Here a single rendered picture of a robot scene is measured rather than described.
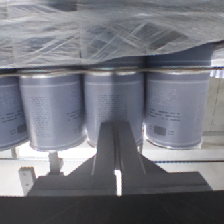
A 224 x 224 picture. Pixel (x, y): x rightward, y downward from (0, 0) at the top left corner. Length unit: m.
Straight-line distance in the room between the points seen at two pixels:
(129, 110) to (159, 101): 0.03
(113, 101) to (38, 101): 0.07
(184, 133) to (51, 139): 0.13
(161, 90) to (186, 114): 0.03
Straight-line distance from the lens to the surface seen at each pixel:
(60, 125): 0.17
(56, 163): 0.50
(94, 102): 0.16
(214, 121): 3.55
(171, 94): 0.16
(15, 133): 0.21
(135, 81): 0.16
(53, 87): 0.16
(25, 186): 0.38
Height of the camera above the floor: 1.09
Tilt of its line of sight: 16 degrees up
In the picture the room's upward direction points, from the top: 180 degrees counter-clockwise
